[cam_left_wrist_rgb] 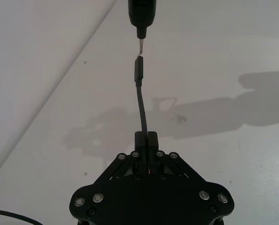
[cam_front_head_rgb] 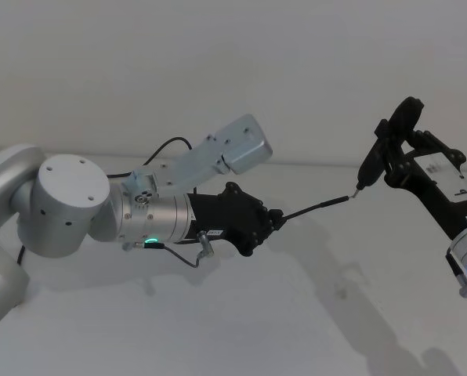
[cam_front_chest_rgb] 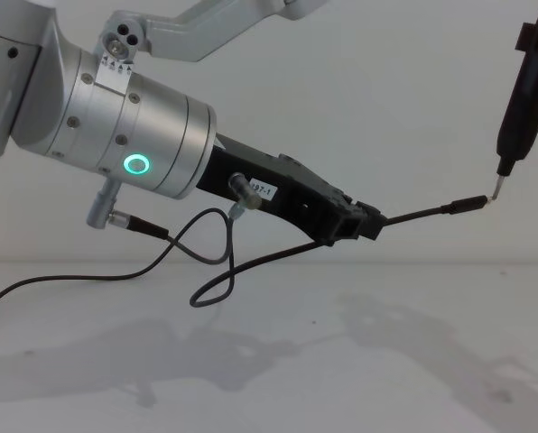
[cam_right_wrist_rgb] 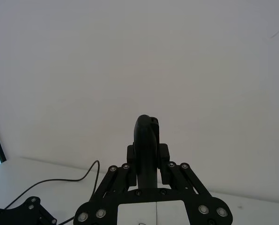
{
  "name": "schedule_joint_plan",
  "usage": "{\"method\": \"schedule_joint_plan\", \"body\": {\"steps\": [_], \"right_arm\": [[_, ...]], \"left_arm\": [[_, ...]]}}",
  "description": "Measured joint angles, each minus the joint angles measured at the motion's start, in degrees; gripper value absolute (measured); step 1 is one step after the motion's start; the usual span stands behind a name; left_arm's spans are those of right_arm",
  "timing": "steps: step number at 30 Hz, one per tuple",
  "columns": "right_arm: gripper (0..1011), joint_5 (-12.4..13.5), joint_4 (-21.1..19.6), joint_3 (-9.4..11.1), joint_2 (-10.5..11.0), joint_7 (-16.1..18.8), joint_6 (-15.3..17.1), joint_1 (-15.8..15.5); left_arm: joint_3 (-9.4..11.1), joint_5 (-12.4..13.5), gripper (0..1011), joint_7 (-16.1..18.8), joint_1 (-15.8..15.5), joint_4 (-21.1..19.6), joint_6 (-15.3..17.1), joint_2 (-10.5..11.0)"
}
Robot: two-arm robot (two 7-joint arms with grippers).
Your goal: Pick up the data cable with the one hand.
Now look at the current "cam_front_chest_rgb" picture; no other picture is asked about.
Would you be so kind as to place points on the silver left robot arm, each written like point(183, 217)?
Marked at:
point(151, 135)

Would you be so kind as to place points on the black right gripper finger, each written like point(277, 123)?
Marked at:
point(527, 38)

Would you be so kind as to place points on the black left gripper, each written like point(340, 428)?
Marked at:
point(278, 189)

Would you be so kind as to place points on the white curtain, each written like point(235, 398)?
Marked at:
point(341, 90)

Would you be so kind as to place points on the white table cloth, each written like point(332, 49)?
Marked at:
point(296, 361)

